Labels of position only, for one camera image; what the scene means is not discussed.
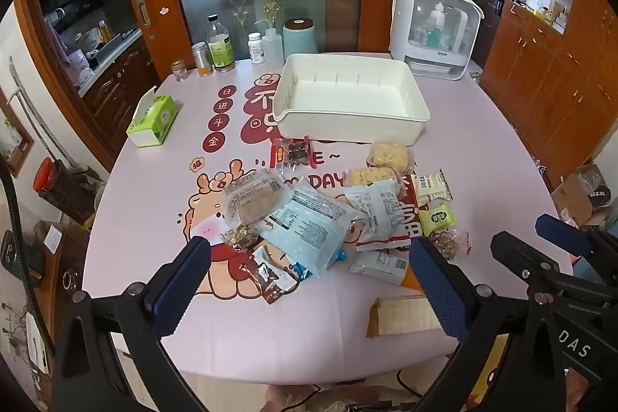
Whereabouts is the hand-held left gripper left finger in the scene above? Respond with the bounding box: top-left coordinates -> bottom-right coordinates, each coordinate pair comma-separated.
51,237 -> 212,412

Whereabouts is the orange snack packet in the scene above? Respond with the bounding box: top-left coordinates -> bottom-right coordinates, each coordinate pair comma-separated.
401,270 -> 426,295

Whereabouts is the clear brown biscuit packet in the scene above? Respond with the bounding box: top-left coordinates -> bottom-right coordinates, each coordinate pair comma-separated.
221,168 -> 293,232

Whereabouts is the nut packet with red edge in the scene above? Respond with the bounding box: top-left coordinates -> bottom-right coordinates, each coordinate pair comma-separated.
427,229 -> 471,261

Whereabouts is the red and dark snack packet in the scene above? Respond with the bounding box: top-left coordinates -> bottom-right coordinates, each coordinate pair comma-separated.
269,137 -> 314,171

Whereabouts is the brown chocolate snack packet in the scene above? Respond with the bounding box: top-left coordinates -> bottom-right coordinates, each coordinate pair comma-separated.
239,245 -> 300,305

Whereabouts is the small clear nut packet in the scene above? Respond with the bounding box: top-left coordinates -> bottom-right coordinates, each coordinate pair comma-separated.
219,223 -> 264,253

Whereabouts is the glass bottle with green label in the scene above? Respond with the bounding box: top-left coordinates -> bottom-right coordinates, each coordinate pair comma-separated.
207,14 -> 236,74

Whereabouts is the white bottle sterilizer appliance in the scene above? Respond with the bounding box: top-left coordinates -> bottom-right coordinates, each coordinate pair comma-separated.
389,0 -> 485,81

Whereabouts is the small metal tin can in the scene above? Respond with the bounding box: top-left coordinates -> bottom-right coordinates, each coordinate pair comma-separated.
192,41 -> 214,77

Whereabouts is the small white snack packet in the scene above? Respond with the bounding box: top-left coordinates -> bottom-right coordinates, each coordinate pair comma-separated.
413,170 -> 455,207

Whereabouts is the white pill bottle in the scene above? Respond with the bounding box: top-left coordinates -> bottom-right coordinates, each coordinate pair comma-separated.
248,32 -> 266,65

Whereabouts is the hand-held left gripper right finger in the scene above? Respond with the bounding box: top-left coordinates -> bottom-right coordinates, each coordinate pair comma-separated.
409,237 -> 567,412

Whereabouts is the small green snack packet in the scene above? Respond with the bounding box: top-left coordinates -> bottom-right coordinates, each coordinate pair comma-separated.
418,205 -> 458,236

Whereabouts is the white plastic storage bin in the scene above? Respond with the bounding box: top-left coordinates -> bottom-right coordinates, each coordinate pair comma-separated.
276,53 -> 431,141

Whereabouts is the green tissue box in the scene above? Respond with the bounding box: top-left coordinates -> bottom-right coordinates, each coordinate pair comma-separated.
126,86 -> 178,148

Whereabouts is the mint canister with brown lid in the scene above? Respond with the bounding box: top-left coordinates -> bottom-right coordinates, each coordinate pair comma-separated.
282,18 -> 319,58

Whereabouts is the brown wooden cabinet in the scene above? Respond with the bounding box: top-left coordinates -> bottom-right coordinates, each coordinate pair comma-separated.
480,0 -> 618,191

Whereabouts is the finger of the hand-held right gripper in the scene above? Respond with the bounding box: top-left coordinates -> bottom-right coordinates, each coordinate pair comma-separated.
535,213 -> 618,269
490,231 -> 618,311

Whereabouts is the kitchen counter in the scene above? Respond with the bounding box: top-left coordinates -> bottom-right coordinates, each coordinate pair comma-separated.
72,26 -> 146,99

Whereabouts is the white printed snack packet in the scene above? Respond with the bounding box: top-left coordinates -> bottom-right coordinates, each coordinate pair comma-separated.
344,179 -> 411,244

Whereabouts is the wooden picture frame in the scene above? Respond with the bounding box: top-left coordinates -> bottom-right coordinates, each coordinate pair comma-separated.
0,98 -> 36,178

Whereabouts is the black cable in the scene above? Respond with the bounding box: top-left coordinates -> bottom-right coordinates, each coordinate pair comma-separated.
393,368 -> 426,398

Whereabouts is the large light blue snack packet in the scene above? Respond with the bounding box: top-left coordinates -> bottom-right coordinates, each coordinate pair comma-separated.
256,175 -> 365,280

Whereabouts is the open cardboard box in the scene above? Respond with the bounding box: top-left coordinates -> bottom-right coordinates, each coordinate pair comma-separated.
550,163 -> 616,229

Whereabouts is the clear squeeze bottle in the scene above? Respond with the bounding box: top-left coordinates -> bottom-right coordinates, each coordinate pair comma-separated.
253,19 -> 283,66

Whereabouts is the red lidded container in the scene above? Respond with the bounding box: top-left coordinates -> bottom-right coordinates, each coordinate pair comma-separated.
33,157 -> 97,224

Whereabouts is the beige wafer packet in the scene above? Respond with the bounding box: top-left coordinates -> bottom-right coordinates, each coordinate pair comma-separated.
366,293 -> 457,338

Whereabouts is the flat white snack packet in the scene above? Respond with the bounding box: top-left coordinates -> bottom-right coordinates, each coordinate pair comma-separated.
348,249 -> 411,287

